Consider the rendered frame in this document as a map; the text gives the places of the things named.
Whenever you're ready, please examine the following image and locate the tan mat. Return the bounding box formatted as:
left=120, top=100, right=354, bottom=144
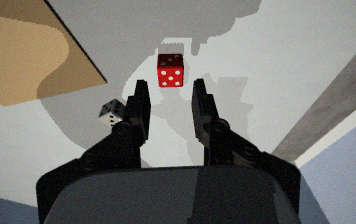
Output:
left=0, top=0, right=107, bottom=107

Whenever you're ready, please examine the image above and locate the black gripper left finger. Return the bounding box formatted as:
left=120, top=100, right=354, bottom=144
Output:
left=36, top=80, right=151, bottom=224

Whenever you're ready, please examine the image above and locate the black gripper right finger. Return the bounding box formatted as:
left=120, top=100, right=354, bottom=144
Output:
left=191, top=78, right=301, bottom=217

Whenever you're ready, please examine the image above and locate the white die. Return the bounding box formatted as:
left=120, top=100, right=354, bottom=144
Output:
left=98, top=99, right=126, bottom=127

